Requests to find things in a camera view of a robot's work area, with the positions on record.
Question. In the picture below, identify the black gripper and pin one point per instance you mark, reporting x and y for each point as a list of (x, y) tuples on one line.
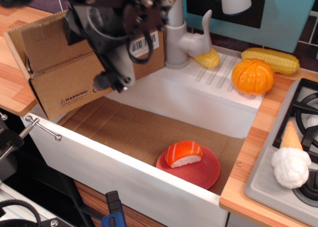
[(102, 28)]

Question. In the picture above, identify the brown cardboard kitchen set box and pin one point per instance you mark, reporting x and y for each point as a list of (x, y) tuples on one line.
[(61, 76)]

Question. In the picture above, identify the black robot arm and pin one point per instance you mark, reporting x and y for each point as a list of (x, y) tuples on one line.
[(139, 18)]

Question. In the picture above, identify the grey toy faucet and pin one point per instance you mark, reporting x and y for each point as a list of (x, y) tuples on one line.
[(180, 44)]

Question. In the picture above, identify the cardboard sheet sink bottom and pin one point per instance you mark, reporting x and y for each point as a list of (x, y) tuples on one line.
[(145, 136)]

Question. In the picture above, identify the small yellow toy corn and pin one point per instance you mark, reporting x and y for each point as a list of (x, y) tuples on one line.
[(210, 59)]

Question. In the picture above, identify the white toy sink basin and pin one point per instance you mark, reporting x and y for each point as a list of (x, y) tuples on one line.
[(194, 95)]

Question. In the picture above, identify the toy salmon sushi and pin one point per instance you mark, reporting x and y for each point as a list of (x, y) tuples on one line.
[(183, 153)]

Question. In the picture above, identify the blue black bar clamp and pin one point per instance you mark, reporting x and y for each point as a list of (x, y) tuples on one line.
[(116, 216)]

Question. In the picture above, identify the red plastic plate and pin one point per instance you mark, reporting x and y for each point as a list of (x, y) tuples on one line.
[(203, 174)]

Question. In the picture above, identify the orange toy pumpkin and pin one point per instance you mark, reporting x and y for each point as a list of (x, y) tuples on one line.
[(252, 77)]

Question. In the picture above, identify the teal toy microwave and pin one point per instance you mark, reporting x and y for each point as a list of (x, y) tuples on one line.
[(276, 24)]

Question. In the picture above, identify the yellow toy corn cob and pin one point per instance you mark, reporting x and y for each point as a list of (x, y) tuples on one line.
[(280, 62)]

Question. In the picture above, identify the grey toy stove top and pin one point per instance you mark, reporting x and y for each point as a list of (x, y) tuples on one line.
[(301, 107)]

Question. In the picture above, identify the toy ice cream cone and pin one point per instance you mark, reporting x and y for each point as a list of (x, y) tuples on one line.
[(290, 162)]

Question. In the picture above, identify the metal clamp with handle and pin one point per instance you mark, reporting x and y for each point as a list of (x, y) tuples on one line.
[(11, 141)]

